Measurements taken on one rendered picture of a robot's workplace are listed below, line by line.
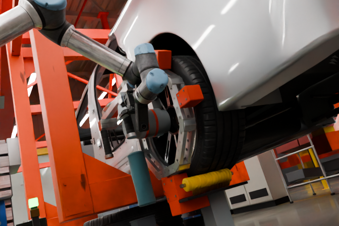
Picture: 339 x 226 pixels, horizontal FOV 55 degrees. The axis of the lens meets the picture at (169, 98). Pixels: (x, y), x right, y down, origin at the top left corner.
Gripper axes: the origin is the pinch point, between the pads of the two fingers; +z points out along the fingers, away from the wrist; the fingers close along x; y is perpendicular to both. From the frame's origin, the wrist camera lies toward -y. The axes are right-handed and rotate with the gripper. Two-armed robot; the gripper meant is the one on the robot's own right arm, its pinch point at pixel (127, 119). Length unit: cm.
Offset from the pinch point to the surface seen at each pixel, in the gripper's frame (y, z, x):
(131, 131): -6.2, -1.7, 0.3
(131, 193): -25, 60, -17
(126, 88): 12.7, -3.7, -1.3
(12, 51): 178, 242, 18
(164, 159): -14.0, 34.2, -29.9
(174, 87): 9.0, -10.0, -21.0
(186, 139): -14.0, -5.1, -22.2
